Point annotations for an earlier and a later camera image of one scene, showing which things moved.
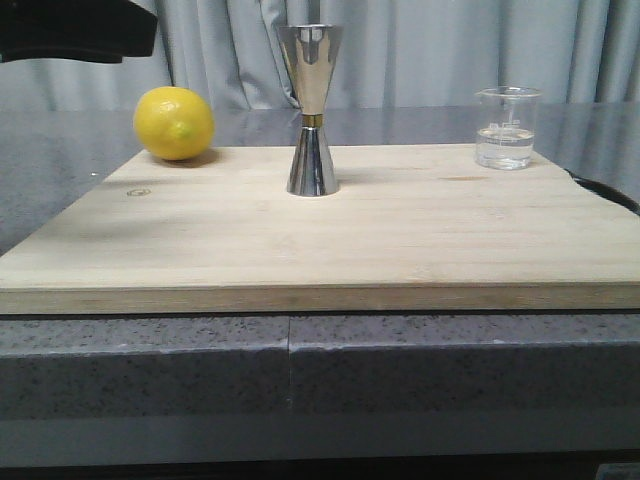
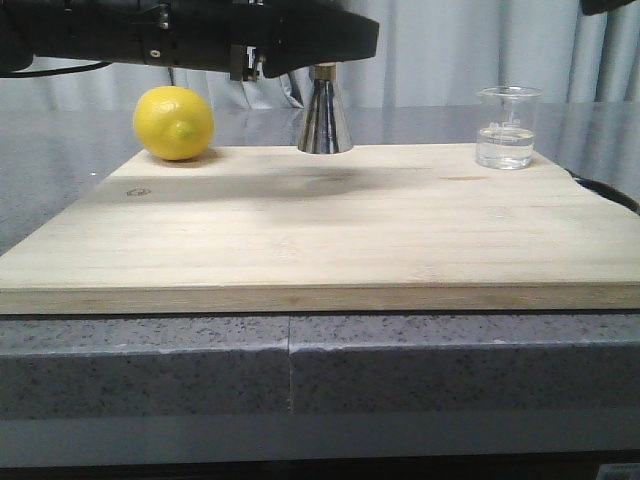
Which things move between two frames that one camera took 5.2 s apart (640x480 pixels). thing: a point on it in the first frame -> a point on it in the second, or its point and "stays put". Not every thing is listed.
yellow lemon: (173, 123) stays put
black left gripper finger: (95, 31) -> (251, 39)
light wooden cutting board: (412, 229) stays put
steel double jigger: (310, 50) -> (324, 128)
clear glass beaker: (505, 127) stays put
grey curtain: (389, 54) stays put
